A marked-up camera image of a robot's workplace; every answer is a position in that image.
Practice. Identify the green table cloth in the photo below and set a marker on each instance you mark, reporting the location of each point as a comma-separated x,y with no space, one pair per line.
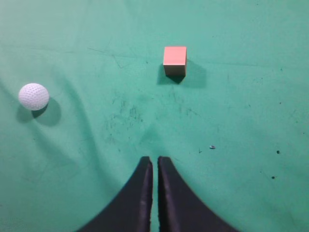
236,126

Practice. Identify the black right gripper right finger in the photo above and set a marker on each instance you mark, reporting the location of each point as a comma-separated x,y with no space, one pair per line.
179,208

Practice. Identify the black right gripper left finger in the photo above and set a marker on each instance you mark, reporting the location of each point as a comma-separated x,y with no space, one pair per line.
130,210

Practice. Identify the white golf ball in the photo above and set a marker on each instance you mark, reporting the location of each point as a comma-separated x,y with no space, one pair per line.
33,96

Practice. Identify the pink cube block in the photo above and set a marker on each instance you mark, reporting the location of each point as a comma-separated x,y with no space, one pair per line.
175,60

